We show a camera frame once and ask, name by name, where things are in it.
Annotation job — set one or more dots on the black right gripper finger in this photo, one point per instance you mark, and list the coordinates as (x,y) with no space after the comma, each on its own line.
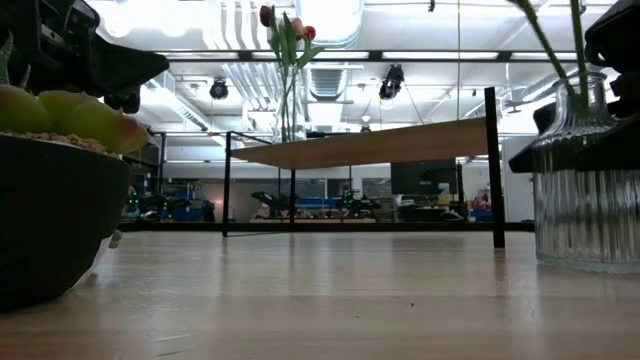
(522,162)
(615,150)

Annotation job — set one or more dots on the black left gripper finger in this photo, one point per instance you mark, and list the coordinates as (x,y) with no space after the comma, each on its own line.
(130,67)

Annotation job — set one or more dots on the ribbed clear glass vase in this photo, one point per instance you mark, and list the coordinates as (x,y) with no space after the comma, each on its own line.
(585,220)

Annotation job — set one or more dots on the blackish purple artificial tulip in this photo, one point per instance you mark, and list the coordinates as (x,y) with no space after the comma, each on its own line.
(542,37)

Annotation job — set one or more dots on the maroon artificial tulip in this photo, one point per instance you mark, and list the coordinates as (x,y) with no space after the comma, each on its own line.
(265,15)

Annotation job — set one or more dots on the black background robot arm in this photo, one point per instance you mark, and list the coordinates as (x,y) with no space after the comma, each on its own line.
(270,202)
(155,205)
(360,204)

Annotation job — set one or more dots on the wooden shelf with black legs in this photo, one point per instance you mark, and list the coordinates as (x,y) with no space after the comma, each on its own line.
(375,147)

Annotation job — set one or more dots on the white cabinet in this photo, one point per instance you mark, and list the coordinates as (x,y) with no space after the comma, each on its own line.
(517,190)

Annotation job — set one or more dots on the black background monitor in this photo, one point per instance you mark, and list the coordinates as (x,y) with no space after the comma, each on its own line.
(422,177)

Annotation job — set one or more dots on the succulent in black pot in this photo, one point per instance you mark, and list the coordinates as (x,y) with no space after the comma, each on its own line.
(50,215)

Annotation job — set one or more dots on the round black ceiling camera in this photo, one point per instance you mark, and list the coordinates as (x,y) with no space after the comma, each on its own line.
(218,90)

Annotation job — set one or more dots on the black overhead camera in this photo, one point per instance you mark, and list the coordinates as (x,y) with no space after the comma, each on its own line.
(391,81)

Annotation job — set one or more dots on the black aluminium rig frame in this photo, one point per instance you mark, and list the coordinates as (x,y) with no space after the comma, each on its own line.
(350,226)

